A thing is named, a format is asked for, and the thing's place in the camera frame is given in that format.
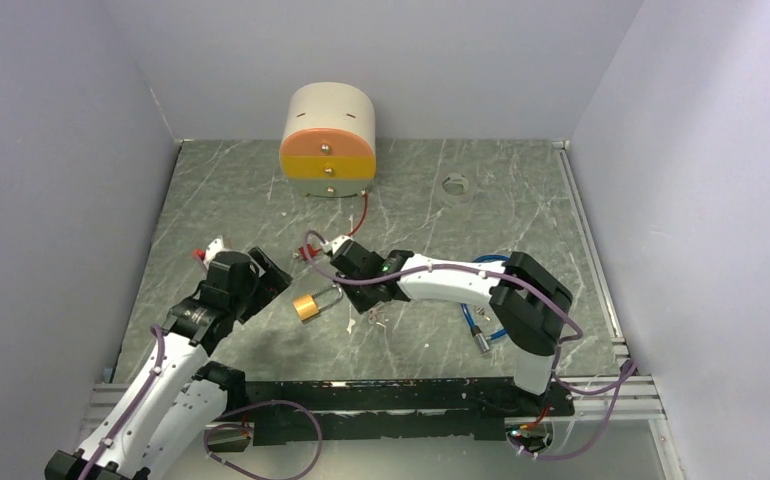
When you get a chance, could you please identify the brass padlock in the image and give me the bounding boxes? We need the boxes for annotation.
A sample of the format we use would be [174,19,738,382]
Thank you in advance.
[292,283,344,323]

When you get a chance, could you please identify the red cable lock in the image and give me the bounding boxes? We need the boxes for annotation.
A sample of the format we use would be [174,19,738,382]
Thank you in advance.
[297,192,370,261]

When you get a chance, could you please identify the padlock keys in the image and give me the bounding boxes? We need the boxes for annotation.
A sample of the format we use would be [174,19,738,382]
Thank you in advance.
[366,307,390,328]

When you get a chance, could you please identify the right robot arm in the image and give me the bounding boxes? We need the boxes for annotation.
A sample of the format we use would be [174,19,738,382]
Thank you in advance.
[323,236,573,415]

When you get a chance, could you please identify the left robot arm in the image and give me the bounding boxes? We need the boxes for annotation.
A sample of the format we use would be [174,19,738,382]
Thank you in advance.
[44,237,292,479]

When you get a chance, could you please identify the beige drawer cabinet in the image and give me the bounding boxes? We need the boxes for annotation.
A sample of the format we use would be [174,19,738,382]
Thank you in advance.
[280,82,377,198]

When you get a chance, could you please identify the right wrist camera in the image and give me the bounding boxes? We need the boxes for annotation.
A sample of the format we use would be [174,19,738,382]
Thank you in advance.
[321,235,352,256]

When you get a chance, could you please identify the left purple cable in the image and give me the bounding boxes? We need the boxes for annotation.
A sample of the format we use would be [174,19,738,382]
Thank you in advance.
[76,324,168,480]

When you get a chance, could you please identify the purple cable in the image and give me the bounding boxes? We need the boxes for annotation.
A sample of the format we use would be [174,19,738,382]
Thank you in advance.
[76,324,168,480]
[302,229,638,399]

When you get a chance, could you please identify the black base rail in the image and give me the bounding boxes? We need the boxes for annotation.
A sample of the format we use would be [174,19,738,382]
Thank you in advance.
[226,377,575,446]

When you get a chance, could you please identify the blue cable lock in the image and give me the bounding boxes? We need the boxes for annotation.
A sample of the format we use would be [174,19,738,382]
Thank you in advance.
[458,254,535,355]

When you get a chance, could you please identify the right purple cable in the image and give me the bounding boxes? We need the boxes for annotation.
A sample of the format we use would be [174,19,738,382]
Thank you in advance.
[302,229,638,399]

